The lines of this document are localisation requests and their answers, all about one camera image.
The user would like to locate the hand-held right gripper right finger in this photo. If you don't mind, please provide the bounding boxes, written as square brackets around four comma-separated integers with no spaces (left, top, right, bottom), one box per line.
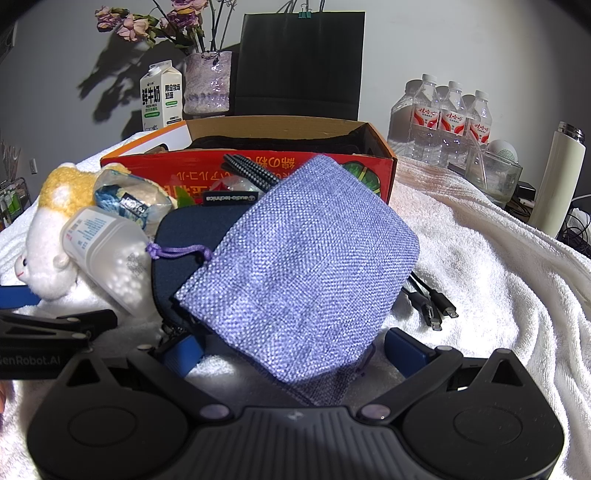
[358,328,525,423]

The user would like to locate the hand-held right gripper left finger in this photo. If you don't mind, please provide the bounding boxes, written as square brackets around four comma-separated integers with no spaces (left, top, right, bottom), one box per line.
[58,333,232,423]

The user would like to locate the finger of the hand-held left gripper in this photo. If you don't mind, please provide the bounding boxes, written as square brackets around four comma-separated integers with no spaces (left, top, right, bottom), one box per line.
[0,284,41,306]
[0,309,119,352]

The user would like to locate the white yellow plush toy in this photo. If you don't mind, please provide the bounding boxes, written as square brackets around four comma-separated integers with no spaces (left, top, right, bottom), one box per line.
[13,161,139,315]

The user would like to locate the white plastic bottle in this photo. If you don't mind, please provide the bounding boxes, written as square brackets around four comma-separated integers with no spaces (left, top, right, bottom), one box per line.
[60,206,160,317]

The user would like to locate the navy zip case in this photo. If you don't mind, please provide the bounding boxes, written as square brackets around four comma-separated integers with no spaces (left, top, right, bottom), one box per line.
[150,190,278,344]

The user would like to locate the purple linen drawstring pouch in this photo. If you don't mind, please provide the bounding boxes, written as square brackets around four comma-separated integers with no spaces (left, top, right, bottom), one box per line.
[145,154,421,408]

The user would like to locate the red cardboard box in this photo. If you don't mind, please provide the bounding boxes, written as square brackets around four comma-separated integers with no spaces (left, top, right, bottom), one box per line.
[99,117,399,206]

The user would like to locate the white towel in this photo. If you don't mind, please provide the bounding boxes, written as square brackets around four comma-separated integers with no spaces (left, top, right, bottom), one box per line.
[0,131,591,480]

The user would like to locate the clear plastic wrapped packet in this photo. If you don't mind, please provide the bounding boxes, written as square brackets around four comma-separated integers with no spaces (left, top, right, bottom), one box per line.
[95,167,179,232]

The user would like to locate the clear glass container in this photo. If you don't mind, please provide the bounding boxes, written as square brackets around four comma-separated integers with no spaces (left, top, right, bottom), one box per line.
[464,150,524,208]

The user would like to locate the white round device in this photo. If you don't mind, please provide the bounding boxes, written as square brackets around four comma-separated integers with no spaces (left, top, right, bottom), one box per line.
[487,139,519,164]

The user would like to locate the white thermos bottle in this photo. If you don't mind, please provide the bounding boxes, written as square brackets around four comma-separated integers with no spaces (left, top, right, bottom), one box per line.
[531,121,587,239]

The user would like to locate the clear water bottle red label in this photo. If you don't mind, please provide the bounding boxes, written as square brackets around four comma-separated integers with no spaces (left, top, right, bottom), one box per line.
[387,79,423,158]
[463,90,493,155]
[438,82,468,163]
[412,74,443,163]

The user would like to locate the white milk carton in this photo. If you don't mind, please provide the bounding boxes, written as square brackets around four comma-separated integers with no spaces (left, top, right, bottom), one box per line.
[140,61,187,130]

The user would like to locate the purple glass vase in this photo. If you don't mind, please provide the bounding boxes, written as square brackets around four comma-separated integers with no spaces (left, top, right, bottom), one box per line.
[183,51,233,116]

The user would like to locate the dried pink flower bouquet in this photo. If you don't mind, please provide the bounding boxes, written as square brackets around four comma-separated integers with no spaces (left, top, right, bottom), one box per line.
[95,0,241,57]

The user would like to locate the black paper bag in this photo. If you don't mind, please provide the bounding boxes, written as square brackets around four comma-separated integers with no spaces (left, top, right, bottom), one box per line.
[229,0,365,123]

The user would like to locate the black usb cable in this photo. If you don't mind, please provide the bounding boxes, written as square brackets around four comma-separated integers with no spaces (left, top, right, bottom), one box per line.
[409,272,461,320]
[399,286,444,333]

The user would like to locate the black white braided cable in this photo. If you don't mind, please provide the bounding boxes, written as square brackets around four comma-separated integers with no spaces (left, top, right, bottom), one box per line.
[223,154,279,191]

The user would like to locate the dark cables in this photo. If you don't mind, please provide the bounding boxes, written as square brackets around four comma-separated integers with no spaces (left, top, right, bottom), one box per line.
[556,194,591,259]

